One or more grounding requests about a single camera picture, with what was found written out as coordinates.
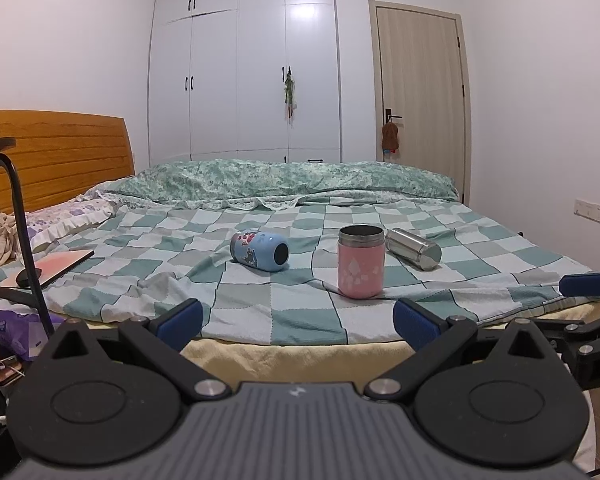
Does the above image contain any green floral quilt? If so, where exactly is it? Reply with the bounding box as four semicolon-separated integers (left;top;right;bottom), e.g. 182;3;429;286
82;159;460;211

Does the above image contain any white wall socket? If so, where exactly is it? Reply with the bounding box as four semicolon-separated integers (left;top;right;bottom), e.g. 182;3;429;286
574;198;600;224

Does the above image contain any purple floral pillow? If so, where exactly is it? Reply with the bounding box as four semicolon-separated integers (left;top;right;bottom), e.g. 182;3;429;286
24;195;127;257

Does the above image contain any brown hanging pouch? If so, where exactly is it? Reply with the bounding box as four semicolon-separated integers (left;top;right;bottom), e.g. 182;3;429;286
380;122;400;152

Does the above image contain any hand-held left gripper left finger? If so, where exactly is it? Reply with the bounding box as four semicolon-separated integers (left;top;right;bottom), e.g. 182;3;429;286
45;298;232;402

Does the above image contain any wooden headboard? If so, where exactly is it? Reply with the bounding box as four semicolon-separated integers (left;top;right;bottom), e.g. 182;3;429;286
0;110;136;215

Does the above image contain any green hanging ornament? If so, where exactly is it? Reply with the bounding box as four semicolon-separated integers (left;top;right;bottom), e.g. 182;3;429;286
281;72;300;121

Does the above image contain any beige door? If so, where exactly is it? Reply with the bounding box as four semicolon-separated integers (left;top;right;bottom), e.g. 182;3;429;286
368;0;474;206

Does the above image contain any blue printed cup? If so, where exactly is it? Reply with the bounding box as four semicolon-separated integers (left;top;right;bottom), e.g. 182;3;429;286
230;230;290;273

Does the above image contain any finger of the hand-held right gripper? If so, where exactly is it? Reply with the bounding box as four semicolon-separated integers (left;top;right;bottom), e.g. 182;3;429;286
530;307;600;348
558;269;600;299

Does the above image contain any purple plastic bag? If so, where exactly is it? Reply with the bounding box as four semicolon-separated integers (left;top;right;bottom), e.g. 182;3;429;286
0;307;67;364

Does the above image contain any stainless steel cup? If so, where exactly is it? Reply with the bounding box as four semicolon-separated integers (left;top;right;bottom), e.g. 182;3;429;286
385;227;443;272

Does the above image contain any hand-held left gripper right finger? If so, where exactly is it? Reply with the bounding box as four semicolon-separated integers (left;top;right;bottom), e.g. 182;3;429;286
364;298;557;403

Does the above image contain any green checked bed sheet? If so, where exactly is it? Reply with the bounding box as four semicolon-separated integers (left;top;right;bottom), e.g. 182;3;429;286
0;194;600;347

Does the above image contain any white wardrobe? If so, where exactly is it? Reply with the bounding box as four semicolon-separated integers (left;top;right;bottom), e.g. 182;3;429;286
147;0;343;167

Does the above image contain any black computer mouse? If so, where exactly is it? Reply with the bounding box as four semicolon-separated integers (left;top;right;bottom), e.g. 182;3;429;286
15;267;44;290

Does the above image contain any pink cup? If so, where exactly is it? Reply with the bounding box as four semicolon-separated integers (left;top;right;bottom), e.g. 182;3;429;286
337;224;385;299

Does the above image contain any beige mattress pad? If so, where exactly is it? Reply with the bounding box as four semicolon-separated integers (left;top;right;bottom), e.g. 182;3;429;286
87;305;600;397

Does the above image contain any pink laptop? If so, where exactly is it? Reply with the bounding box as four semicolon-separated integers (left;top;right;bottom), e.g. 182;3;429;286
0;248;96;302

